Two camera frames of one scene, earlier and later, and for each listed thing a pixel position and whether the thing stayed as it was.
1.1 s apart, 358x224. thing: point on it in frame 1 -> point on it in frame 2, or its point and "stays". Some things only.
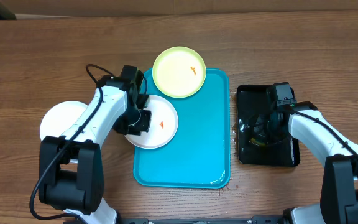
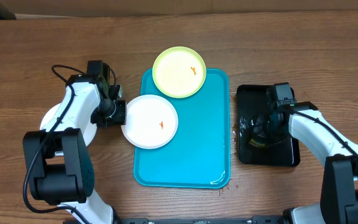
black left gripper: x=144 y=126 -> x=120 y=118
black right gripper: x=263 y=134 stays
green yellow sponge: x=257 y=142 stays
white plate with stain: x=163 y=124 stays
